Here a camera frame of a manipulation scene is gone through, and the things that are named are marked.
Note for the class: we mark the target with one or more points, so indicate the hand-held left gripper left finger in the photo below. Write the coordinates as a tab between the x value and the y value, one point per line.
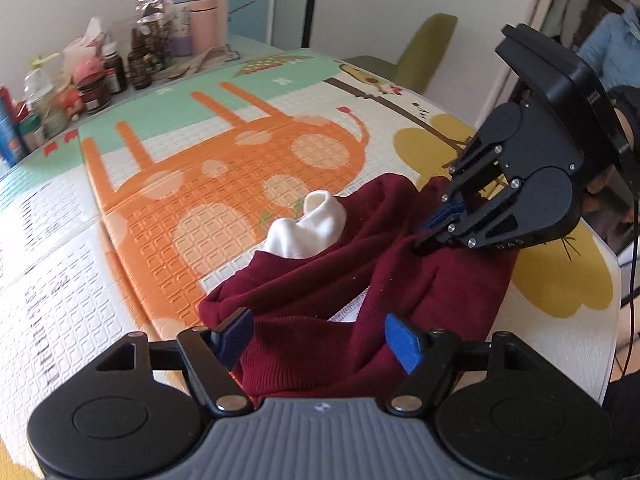
235	335

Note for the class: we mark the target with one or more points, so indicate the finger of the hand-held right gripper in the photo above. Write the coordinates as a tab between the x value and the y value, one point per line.
480	222
452	185

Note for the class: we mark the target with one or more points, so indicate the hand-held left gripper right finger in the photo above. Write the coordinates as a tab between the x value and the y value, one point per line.
402	340

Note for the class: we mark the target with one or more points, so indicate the maroon cat-print sweater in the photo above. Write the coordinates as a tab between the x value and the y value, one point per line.
320	285

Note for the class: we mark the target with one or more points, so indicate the person's right hand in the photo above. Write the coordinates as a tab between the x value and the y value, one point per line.
602	195

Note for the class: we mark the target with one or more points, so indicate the person's blue denim jacket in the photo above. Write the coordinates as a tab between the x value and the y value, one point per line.
615	45

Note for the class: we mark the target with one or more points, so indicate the green chair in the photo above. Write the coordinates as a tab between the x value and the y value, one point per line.
415	55

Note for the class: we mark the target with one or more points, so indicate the printed foam play mat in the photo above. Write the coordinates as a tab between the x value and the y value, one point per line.
225	160

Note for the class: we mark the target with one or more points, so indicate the blue door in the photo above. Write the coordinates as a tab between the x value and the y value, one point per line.
255	0

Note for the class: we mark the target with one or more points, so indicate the brown jar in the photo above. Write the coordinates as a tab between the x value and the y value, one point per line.
95	95

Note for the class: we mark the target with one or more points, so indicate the dark bottle with white cap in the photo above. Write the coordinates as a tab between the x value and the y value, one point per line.
115	71

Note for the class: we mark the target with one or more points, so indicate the pink cylinder cup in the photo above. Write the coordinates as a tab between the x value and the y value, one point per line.
205	22

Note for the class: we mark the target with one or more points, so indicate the pink pig toy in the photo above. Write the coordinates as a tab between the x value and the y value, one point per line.
87	68

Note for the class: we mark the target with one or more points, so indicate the purple cup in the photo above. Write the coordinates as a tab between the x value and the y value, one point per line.
181	35

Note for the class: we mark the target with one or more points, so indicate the blue snack can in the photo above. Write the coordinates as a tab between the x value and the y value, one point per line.
9	130

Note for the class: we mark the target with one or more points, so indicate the clear bottle with green cap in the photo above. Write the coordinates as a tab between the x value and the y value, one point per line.
39	80

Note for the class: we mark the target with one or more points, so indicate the tissue pack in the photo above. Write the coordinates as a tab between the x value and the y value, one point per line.
84	42

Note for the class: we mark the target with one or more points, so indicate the silver foil bag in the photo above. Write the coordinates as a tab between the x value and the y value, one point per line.
150	2

